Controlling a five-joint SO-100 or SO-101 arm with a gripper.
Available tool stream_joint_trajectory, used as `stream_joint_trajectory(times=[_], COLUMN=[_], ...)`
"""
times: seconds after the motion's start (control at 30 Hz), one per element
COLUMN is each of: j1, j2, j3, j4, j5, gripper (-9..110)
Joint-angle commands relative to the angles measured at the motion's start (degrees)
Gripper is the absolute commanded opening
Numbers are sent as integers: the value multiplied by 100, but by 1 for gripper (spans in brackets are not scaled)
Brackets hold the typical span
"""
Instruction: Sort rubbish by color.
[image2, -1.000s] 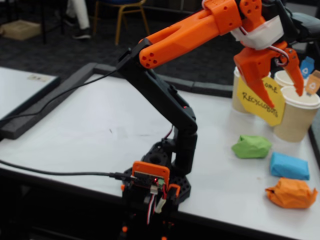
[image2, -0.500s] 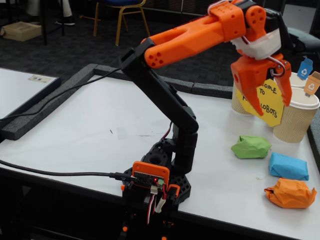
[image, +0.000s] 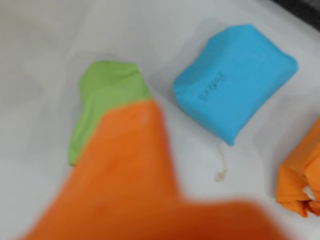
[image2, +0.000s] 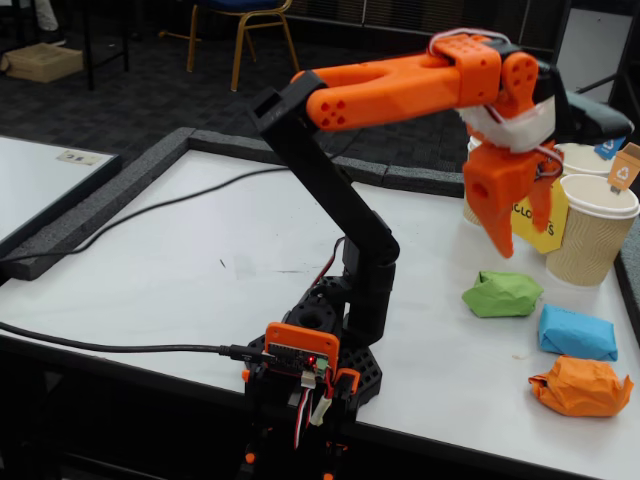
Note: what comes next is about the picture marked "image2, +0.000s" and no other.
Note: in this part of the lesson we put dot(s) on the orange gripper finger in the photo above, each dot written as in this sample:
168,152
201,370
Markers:
500,232
541,207

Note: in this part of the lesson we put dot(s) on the orange gripper body white tape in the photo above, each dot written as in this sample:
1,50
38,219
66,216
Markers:
492,184

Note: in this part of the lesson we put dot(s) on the green paper ball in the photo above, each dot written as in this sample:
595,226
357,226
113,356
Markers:
502,295

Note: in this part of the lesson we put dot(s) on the blue paper wad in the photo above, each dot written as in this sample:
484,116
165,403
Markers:
575,332

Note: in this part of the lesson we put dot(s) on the orange paper ball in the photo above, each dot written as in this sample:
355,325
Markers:
580,387

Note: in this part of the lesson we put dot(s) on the orange and black robot arm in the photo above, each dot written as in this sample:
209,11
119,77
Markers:
400,90

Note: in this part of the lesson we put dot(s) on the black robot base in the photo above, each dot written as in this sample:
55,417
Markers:
362,370

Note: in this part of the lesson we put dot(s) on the yellow handwritten welcome sign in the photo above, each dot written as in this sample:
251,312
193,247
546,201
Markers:
525,236

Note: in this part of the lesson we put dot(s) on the paper cup with green tag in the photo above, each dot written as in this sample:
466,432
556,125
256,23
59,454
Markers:
469,216

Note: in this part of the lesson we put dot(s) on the paper cup with blue tag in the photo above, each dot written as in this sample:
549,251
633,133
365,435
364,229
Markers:
580,160

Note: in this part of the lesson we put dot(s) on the paper cup with orange tag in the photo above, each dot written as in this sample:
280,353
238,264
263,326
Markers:
590,245

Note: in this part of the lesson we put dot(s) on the dark grey foam strip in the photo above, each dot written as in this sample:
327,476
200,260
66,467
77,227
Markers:
225,142
425,181
100,201
631,280

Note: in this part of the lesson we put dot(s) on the blue recycling bin tag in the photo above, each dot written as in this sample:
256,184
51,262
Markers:
611,148

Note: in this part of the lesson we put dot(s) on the orange recycling bin tag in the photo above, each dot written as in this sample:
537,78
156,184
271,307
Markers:
625,167

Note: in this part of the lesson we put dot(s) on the black orange table clamp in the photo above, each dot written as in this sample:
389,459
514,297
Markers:
345,382

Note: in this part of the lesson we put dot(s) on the orange controller board holder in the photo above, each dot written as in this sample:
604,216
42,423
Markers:
300,340

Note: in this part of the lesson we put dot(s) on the paper label sticker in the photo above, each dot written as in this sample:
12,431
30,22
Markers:
77,158

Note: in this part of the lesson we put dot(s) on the cardboard box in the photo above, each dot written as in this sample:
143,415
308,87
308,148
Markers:
45,62

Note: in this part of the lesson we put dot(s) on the black framed whiteboard with label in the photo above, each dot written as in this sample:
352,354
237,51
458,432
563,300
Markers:
30,185

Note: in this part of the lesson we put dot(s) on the person leg light trousers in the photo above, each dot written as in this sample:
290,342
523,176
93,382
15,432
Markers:
50,20

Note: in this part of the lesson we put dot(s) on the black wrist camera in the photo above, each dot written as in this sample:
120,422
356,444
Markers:
590,115

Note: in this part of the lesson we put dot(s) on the gold frame blue chair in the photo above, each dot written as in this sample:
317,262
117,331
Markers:
240,4

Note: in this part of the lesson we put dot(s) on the black metal table frame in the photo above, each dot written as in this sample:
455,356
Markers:
90,60

